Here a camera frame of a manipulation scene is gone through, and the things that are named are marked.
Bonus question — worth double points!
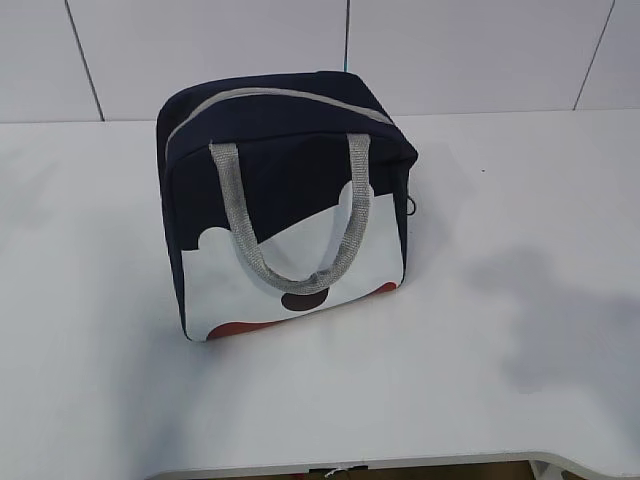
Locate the navy blue lunch bag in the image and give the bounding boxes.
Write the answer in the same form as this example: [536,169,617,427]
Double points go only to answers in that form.
[156,71,418,341]

